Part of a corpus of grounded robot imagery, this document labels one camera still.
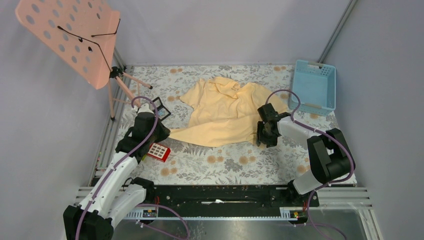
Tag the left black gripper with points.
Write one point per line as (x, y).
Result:
(165, 132)

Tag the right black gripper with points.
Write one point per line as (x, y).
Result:
(260, 138)

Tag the yellow shirt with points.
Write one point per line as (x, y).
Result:
(224, 112)

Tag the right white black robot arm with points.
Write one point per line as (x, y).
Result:
(328, 153)

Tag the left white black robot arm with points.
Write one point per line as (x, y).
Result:
(97, 215)

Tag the black open brooch case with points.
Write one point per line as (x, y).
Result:
(162, 111)

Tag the red box with white squares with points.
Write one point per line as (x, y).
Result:
(159, 152)

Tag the floral patterned table mat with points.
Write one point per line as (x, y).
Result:
(238, 163)

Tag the light blue plastic basket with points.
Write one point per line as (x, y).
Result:
(314, 85)

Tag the pink perforated music stand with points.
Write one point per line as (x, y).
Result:
(82, 33)

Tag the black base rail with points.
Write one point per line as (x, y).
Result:
(189, 197)

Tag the grey slotted cable duct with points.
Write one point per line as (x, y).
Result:
(266, 214)

